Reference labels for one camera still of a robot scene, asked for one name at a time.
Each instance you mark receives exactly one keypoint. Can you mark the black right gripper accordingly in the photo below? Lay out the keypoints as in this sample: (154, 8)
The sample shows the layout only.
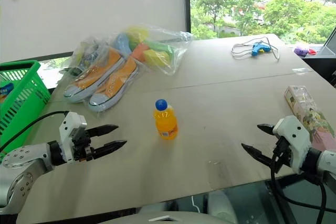
(282, 153)

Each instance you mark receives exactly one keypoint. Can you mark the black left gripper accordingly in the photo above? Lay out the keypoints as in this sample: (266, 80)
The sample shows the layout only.
(80, 144)

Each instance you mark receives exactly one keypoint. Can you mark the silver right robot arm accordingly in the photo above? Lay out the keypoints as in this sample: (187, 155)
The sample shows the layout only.
(326, 163)

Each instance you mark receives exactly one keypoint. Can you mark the green plastic basket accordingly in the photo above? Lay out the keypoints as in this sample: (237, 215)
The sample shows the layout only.
(21, 98)

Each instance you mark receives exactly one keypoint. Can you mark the pink floral wrapped box pack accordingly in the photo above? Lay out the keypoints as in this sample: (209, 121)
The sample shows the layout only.
(307, 108)

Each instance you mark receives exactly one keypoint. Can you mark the orange canvas sneaker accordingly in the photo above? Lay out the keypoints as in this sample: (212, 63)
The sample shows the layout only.
(119, 83)
(101, 70)

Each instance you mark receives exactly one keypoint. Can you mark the orange juice bottle blue cap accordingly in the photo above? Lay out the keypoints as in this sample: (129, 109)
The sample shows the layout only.
(165, 123)

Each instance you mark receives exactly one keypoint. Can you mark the clear tape strip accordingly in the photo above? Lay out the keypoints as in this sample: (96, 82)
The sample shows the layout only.
(302, 70)

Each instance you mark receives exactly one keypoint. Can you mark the clear plastic sneaker bag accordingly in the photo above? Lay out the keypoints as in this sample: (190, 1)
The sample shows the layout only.
(86, 51)

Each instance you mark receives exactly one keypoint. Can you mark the clear bag of foam toys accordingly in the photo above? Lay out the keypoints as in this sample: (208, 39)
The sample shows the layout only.
(157, 56)

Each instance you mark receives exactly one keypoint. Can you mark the purple plush toy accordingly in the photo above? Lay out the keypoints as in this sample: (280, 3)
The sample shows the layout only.
(301, 50)

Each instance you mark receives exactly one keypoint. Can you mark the grey robot torso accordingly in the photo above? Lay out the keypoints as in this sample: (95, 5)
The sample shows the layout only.
(170, 214)

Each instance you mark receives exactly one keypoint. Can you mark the red small object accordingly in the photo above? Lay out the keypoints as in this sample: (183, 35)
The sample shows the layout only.
(312, 51)

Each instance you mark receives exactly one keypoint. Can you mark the blue white snack packet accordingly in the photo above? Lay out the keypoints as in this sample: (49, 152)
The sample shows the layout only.
(5, 91)

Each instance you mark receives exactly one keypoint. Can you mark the grey laptop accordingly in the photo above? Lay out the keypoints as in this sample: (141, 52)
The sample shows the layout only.
(328, 48)

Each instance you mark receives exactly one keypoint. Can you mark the white roller blind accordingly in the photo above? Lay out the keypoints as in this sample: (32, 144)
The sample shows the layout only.
(92, 9)

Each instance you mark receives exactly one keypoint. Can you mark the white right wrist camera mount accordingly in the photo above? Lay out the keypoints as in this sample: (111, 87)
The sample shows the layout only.
(295, 132)

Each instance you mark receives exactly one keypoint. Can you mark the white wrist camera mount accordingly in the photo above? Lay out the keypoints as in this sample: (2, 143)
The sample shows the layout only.
(295, 132)
(68, 124)

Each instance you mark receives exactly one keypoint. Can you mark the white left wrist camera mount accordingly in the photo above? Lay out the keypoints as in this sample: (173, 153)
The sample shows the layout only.
(68, 124)

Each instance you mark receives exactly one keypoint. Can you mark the black window frame post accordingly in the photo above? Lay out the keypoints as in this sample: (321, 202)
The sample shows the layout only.
(186, 1)

